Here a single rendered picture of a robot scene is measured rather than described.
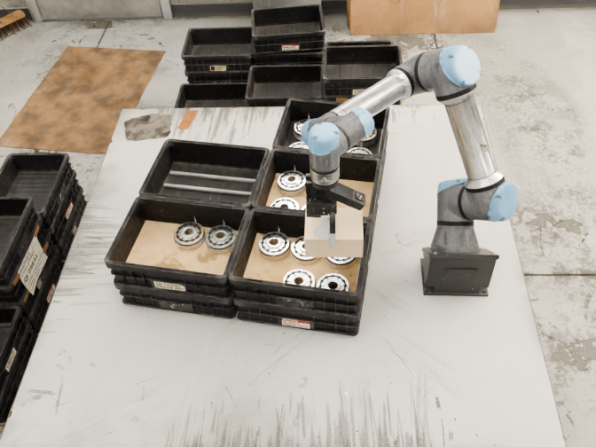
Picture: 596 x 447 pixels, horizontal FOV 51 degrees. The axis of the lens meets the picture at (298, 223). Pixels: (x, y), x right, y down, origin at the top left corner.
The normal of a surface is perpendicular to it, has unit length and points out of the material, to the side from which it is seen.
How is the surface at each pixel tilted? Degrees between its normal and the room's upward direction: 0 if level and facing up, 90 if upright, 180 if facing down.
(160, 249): 0
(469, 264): 90
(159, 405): 0
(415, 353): 0
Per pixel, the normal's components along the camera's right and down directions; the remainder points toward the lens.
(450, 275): -0.06, 0.74
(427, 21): -0.05, 0.50
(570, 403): -0.05, -0.67
